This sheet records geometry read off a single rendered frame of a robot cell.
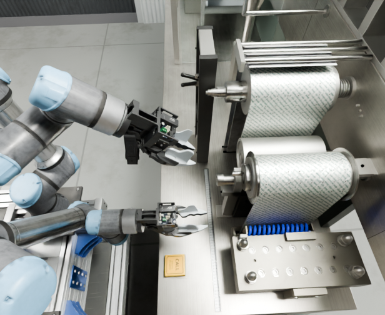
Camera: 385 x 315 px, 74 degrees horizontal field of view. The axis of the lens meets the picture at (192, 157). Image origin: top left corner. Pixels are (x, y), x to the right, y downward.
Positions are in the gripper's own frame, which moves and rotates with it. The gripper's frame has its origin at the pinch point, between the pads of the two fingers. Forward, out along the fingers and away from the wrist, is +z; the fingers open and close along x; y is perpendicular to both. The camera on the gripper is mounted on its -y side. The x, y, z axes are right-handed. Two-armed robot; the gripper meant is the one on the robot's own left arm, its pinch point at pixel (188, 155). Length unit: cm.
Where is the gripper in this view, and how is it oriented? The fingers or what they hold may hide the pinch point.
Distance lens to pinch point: 64.6
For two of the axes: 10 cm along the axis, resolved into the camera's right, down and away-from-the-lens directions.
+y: 6.4, -4.4, -6.3
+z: 7.6, 3.2, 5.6
